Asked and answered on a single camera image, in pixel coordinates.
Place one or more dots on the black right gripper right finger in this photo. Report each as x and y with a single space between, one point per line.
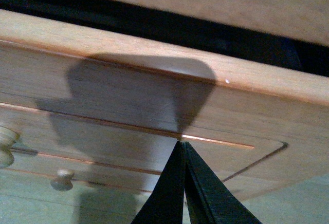
208 200

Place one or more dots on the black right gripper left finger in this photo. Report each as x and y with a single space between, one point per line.
165 204

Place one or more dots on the wooden nightstand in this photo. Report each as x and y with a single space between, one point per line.
291 34

